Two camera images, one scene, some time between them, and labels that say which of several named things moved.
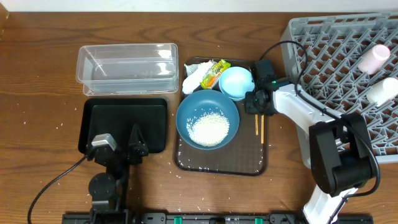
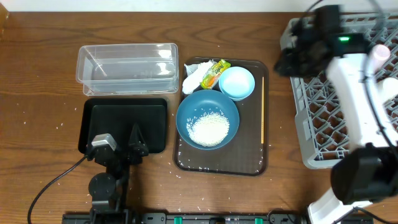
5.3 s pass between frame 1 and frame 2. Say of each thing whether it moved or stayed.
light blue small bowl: stayed
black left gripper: stayed
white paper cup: stayed
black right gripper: moved
